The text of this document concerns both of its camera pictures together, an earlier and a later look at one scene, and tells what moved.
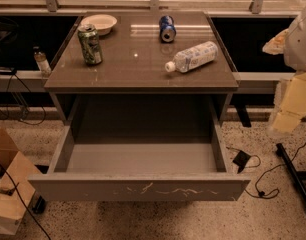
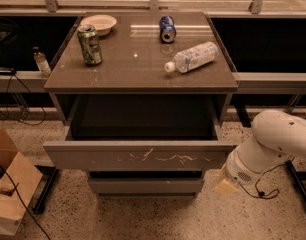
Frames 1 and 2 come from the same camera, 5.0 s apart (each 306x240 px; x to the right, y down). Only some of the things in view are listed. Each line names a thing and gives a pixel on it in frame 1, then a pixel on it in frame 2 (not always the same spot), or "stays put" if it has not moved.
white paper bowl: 102,22 stays put
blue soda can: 167,29 stays put
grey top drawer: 139,162 -> 141,133
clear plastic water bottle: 193,57 stays put
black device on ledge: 4,70 stays put
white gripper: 300,47 -> 238,171
